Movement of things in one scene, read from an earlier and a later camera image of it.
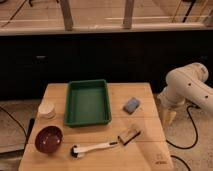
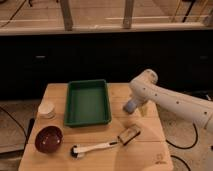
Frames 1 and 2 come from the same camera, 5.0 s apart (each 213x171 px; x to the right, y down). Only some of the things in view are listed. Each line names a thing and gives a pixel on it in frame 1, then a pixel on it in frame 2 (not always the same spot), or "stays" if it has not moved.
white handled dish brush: [75, 151] stays
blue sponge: [131, 105] stays
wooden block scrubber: [128, 135] stays
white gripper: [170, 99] → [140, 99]
